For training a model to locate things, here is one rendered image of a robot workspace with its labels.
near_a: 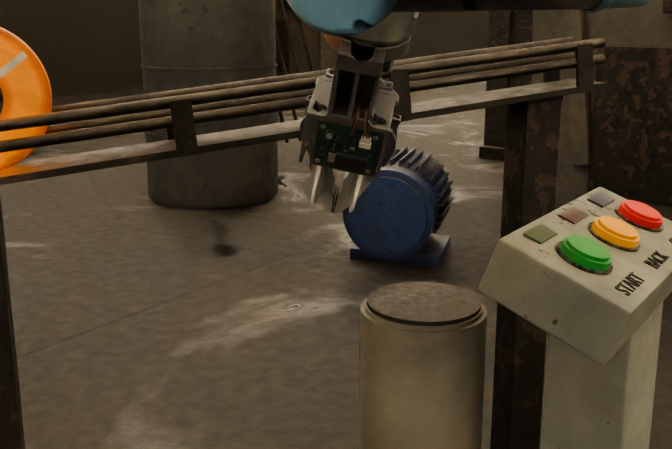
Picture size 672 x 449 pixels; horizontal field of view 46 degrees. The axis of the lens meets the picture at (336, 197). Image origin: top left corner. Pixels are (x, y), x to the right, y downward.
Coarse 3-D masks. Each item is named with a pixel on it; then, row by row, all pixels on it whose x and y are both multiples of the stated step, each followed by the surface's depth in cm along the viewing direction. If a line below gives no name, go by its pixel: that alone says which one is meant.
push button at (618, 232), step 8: (608, 216) 68; (592, 224) 67; (600, 224) 66; (608, 224) 66; (616, 224) 67; (624, 224) 67; (600, 232) 65; (608, 232) 65; (616, 232) 65; (624, 232) 65; (632, 232) 66; (608, 240) 65; (616, 240) 65; (624, 240) 65; (632, 240) 65
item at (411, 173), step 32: (416, 160) 260; (384, 192) 237; (416, 192) 235; (448, 192) 265; (352, 224) 242; (384, 224) 240; (416, 224) 237; (352, 256) 259; (384, 256) 244; (416, 256) 253
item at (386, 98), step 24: (336, 48) 63; (360, 48) 66; (384, 48) 62; (408, 48) 65; (336, 72) 62; (360, 72) 61; (312, 96) 66; (336, 96) 66; (360, 96) 65; (384, 96) 68; (336, 120) 64; (360, 120) 64; (384, 120) 65; (336, 144) 66; (360, 144) 65; (384, 144) 65; (336, 168) 68; (360, 168) 67
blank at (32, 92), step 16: (0, 32) 76; (0, 48) 76; (16, 48) 77; (0, 64) 77; (16, 64) 77; (32, 64) 78; (0, 80) 77; (16, 80) 78; (32, 80) 78; (48, 80) 79; (16, 96) 78; (32, 96) 78; (48, 96) 79; (16, 112) 78; (32, 112) 79; (48, 112) 79; (32, 128) 79; (0, 160) 79; (16, 160) 79
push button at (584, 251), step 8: (568, 240) 60; (576, 240) 61; (584, 240) 61; (592, 240) 62; (560, 248) 61; (568, 248) 60; (576, 248) 59; (584, 248) 60; (592, 248) 60; (600, 248) 61; (568, 256) 60; (576, 256) 59; (584, 256) 59; (592, 256) 59; (600, 256) 59; (608, 256) 60; (584, 264) 59; (592, 264) 59; (600, 264) 59; (608, 264) 59
